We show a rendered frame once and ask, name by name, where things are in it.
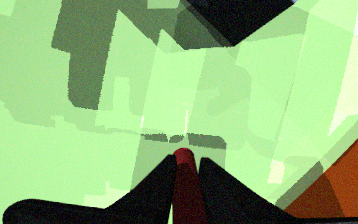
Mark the dark red peg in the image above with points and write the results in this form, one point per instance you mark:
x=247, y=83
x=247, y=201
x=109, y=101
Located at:
x=187, y=201

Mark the dark blue box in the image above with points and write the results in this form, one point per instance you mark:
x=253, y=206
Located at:
x=238, y=19

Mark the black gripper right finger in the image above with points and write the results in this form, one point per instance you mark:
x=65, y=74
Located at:
x=229, y=201

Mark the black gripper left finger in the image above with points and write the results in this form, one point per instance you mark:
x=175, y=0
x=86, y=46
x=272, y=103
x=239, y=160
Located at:
x=149, y=202

